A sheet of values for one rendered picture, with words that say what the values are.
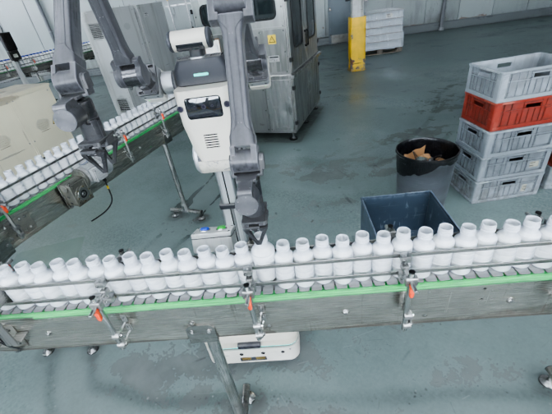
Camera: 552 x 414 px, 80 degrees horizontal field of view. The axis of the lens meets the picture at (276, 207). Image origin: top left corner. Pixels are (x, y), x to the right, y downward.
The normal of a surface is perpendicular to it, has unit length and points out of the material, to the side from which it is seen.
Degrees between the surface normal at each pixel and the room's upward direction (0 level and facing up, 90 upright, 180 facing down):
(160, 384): 0
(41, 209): 90
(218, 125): 90
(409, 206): 90
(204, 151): 90
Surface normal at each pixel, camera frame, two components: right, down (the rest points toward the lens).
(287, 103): -0.32, 0.57
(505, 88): 0.11, 0.53
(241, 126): -0.07, 0.09
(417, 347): -0.12, -0.83
